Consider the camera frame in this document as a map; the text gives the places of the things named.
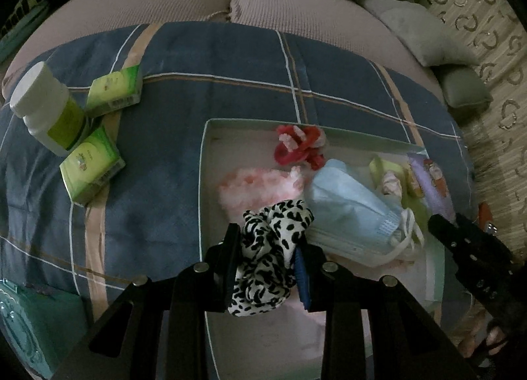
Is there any person's foot in slipper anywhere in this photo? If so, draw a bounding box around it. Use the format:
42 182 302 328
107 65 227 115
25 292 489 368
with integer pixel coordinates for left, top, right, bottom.
458 314 512 363

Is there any grey throw pillow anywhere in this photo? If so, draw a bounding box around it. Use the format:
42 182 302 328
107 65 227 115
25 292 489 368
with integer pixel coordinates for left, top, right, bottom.
361 0 483 68

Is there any blue plaid blanket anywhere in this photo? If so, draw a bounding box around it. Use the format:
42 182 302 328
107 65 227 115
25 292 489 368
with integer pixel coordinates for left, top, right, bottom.
0 22 479 380

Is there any teal heart embossed plastic case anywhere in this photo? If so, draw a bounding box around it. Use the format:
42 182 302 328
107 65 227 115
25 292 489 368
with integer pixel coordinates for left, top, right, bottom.
0 276 90 380

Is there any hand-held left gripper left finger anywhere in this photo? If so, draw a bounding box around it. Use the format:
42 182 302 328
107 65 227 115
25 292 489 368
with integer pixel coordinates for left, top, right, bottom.
55 222 242 380

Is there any leopard print scrunchie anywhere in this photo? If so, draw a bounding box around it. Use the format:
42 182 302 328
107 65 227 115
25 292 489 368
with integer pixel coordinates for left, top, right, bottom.
228 199 316 317

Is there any green tissue pack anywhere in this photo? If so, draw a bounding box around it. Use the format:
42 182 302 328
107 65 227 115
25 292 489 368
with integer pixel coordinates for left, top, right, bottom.
59 125 126 205
84 65 146 118

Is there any white and teal cardboard box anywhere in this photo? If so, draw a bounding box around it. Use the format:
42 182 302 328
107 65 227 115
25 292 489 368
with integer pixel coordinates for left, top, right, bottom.
201 117 454 380

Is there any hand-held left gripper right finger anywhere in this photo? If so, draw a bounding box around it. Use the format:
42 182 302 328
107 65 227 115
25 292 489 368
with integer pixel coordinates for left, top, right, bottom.
293 242 478 380

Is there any red hair clip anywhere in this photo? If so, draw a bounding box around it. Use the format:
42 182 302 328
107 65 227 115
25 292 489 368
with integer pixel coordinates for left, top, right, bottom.
274 125 327 171

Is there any orange plastic item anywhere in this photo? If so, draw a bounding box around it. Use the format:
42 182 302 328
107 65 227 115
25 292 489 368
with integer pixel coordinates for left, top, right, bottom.
478 202 500 237

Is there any light blue face mask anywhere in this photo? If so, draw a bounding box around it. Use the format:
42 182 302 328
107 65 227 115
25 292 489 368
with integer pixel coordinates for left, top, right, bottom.
307 159 425 268

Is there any black and cream patterned pillow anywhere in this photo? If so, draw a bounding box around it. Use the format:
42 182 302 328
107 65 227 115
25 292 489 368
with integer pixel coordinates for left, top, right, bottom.
0 0 51 37

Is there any white bottle with green label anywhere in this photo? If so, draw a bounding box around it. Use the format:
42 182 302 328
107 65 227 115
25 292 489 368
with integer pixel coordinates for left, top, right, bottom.
9 62 90 157

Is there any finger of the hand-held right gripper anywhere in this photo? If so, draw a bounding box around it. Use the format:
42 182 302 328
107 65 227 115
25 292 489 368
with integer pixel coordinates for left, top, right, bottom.
427 213 497 317
454 212 516 267

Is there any white pink striped baby sock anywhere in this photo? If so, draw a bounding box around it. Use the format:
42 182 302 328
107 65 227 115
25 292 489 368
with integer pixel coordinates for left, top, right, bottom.
380 171 405 200

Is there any teal cushion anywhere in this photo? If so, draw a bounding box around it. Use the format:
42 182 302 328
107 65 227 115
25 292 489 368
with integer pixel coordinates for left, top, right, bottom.
0 7 51 64

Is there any purple cartoon packet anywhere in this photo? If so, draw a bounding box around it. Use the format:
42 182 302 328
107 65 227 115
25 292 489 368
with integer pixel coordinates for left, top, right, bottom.
407 153 454 221

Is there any pink sofa seat cushion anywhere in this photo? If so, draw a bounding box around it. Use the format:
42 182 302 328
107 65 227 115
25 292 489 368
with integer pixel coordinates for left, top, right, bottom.
229 0 447 104
2 0 237 96

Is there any pink fluffy cloth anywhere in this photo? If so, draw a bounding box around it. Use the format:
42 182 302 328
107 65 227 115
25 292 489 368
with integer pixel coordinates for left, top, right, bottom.
217 166 306 222

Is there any beige patterned woven mat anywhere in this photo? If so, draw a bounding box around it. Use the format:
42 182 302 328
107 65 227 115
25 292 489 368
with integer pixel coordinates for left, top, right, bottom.
407 0 527 323

